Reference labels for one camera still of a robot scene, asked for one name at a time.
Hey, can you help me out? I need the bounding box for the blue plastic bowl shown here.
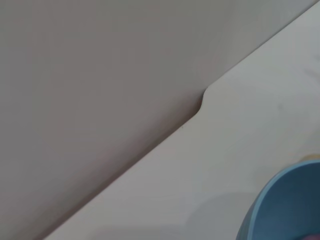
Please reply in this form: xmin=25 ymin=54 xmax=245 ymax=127
xmin=236 ymin=159 xmax=320 ymax=240

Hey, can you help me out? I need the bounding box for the round beige bun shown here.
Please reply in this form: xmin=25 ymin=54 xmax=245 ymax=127
xmin=299 ymin=153 xmax=320 ymax=163

